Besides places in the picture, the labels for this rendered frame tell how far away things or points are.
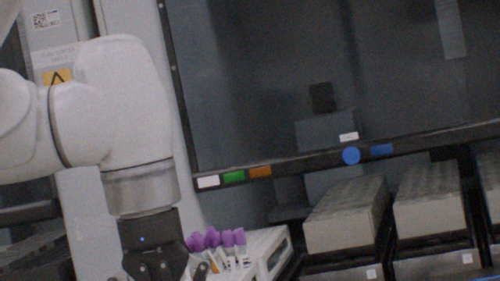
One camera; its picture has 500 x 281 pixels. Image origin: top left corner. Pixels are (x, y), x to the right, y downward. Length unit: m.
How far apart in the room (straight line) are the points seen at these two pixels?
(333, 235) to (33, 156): 0.69
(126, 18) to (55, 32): 0.13
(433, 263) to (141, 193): 0.62
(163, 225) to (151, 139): 0.10
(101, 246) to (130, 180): 0.67
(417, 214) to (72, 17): 0.68
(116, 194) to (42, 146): 0.10
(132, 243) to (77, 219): 0.65
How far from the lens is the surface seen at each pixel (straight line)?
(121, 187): 1.23
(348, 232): 1.77
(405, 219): 1.77
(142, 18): 1.82
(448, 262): 1.70
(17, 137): 1.22
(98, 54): 1.23
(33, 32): 1.89
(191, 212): 1.83
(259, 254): 1.65
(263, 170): 1.76
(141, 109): 1.21
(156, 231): 1.24
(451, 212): 1.76
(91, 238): 1.88
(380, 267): 1.70
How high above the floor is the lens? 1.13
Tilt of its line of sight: 3 degrees down
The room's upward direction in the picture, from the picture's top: 11 degrees counter-clockwise
